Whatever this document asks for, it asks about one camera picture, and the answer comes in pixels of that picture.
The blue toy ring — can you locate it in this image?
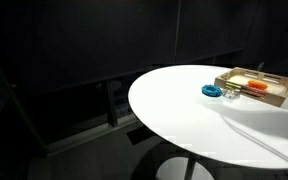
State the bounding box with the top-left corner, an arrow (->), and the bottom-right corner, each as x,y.
201,84 -> 223,98

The wooden slatted box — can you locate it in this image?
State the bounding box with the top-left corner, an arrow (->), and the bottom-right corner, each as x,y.
213,66 -> 288,108

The black diagonal pole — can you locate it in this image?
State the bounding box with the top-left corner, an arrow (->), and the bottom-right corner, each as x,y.
0,43 -> 49,156

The dark vertical support post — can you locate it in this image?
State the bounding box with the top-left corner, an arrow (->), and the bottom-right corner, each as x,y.
105,80 -> 119,128

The white table pedestal base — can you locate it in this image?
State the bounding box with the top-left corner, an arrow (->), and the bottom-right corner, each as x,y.
154,155 -> 215,180

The green toy ring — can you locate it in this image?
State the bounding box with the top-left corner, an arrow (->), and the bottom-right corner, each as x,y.
225,82 -> 242,90

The orange toy ring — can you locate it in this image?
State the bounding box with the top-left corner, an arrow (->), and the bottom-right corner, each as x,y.
247,79 -> 269,91

